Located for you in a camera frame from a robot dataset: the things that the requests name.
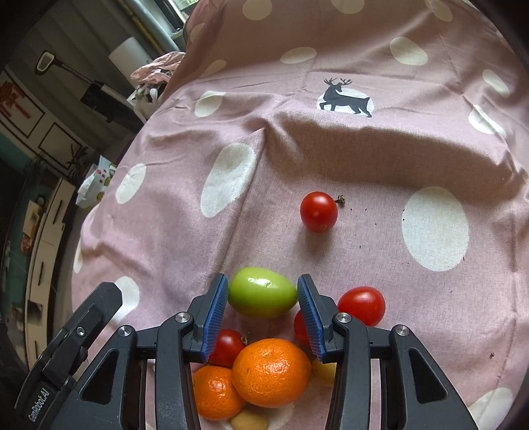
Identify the small orange mandarin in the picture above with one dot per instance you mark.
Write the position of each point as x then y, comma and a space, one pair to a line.
215, 392

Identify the tan longan fruit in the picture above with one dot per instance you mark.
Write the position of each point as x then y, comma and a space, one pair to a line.
250, 419
324, 371

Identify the printed paper packet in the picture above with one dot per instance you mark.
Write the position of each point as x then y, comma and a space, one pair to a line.
97, 180

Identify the white printed bag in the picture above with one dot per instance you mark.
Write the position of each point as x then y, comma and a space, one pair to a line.
144, 99

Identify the dried tomato stem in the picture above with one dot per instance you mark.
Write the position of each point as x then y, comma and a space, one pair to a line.
341, 201

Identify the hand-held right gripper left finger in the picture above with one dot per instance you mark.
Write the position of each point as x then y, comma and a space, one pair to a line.
217, 318

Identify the wall poster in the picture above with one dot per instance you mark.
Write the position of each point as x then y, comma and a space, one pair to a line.
16, 103

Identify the large orange mandarin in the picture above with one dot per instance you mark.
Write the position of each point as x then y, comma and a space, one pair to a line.
270, 372

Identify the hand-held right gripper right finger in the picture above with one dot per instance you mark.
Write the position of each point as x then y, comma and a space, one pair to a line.
310, 320

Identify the pink clothes pile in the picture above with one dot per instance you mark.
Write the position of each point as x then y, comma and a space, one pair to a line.
159, 68

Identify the red cherry tomato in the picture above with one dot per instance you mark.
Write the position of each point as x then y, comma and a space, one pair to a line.
301, 328
363, 305
318, 211
226, 347

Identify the white cabinet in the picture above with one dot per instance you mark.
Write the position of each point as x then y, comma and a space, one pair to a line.
47, 248

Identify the pink polka dot blanket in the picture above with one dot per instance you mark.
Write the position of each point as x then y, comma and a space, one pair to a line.
372, 165

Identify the green tomato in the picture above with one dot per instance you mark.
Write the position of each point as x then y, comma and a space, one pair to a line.
262, 295

